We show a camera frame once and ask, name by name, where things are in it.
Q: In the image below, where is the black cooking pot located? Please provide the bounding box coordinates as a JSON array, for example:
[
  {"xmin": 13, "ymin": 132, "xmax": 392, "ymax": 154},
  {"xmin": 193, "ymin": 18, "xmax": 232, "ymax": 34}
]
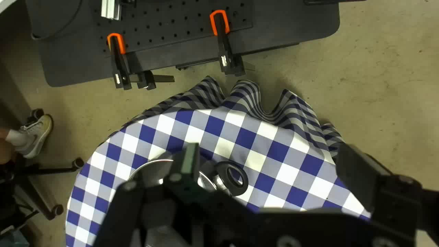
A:
[{"xmin": 135, "ymin": 159, "xmax": 173, "ymax": 187}]

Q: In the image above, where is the orange black clamp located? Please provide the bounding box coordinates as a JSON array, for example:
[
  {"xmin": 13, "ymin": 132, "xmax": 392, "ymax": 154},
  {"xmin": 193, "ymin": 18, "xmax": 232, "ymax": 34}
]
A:
[
  {"xmin": 209, "ymin": 10, "xmax": 245, "ymax": 75},
  {"xmin": 108, "ymin": 33, "xmax": 132, "ymax": 89}
]

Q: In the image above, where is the orange black clamp right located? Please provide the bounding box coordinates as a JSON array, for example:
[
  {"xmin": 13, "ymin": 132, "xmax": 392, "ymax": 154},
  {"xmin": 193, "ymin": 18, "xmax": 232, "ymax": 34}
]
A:
[{"xmin": 209, "ymin": 10, "xmax": 245, "ymax": 75}]

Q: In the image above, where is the black rolling chair base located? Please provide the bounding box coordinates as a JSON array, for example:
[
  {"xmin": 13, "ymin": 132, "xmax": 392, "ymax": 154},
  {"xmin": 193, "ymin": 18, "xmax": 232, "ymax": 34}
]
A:
[{"xmin": 0, "ymin": 108, "xmax": 84, "ymax": 229}]

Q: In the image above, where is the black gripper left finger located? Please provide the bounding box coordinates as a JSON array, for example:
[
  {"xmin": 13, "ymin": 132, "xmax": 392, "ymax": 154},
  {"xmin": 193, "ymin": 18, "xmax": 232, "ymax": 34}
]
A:
[{"xmin": 95, "ymin": 144, "xmax": 201, "ymax": 247}]

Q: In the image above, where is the orange black clamp left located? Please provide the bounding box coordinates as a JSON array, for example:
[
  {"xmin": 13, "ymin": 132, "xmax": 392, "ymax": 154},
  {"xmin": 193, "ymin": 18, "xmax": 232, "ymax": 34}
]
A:
[{"xmin": 108, "ymin": 33, "xmax": 132, "ymax": 89}]

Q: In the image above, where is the blue white checkered tablecloth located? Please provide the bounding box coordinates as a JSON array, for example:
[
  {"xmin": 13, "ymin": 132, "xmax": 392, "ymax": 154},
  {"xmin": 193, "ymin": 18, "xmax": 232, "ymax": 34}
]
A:
[{"xmin": 65, "ymin": 77, "xmax": 371, "ymax": 247}]

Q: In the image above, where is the aluminium extrusion bar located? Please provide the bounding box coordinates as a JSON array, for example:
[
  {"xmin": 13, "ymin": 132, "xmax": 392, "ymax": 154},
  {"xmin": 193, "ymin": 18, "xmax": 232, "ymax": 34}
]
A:
[{"xmin": 101, "ymin": 0, "xmax": 121, "ymax": 21}]

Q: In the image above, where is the glass pot lid black knob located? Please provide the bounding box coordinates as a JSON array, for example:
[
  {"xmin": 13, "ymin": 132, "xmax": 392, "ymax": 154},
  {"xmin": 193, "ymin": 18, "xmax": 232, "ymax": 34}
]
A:
[{"xmin": 198, "ymin": 161, "xmax": 249, "ymax": 196}]

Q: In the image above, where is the black perforated mounting board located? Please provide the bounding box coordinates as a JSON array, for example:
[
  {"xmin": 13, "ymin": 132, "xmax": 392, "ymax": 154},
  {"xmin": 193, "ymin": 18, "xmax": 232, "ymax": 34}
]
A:
[{"xmin": 25, "ymin": 0, "xmax": 342, "ymax": 86}]

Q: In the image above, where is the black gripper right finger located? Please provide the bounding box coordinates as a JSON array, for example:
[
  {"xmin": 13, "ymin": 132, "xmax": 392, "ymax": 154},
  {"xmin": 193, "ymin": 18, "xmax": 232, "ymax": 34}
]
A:
[{"xmin": 337, "ymin": 143, "xmax": 439, "ymax": 244}]

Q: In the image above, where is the white sneaker foot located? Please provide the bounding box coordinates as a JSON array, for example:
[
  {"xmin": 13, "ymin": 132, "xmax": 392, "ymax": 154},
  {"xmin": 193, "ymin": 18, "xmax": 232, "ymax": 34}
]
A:
[{"xmin": 6, "ymin": 114, "xmax": 54, "ymax": 159}]

